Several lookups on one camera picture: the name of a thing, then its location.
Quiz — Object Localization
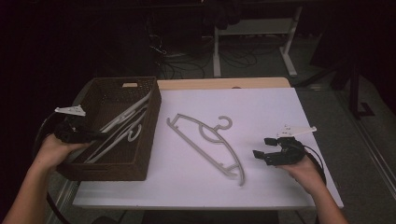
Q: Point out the black floor cables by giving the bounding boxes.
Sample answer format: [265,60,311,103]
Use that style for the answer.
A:
[146,15,281,80]

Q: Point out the person's left hand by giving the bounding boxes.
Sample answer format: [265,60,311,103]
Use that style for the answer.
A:
[36,134,92,173]

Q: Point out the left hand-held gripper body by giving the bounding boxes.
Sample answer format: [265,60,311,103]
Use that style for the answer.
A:
[54,105,87,145]

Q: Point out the black floor stand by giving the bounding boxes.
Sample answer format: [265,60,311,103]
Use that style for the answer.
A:
[295,55,376,121]

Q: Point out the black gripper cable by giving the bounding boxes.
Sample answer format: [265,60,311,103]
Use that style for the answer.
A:
[32,111,73,224]
[302,144,329,187]

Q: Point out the grey plastic clothes hanger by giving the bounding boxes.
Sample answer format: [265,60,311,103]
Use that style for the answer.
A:
[99,91,153,133]
[165,112,247,188]
[83,106,149,165]

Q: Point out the white metal desk frame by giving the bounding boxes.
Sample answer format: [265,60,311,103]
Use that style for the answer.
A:
[212,6,304,78]

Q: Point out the grey metal support frame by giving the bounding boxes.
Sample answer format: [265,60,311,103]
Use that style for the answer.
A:
[46,78,95,224]

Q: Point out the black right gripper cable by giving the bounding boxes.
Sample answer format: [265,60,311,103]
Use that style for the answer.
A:
[302,144,329,187]

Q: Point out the white table sheet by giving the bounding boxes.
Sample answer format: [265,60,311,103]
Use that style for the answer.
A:
[72,87,345,210]

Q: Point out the brown woven basket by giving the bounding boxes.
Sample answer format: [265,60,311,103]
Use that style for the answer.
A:
[55,77,163,182]

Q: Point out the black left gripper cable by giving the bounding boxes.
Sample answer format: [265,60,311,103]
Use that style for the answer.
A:
[32,111,73,224]

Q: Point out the person's right hand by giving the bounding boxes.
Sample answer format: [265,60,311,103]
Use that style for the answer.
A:
[276,154,327,196]

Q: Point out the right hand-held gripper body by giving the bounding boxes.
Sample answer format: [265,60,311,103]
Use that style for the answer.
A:
[263,125,318,166]

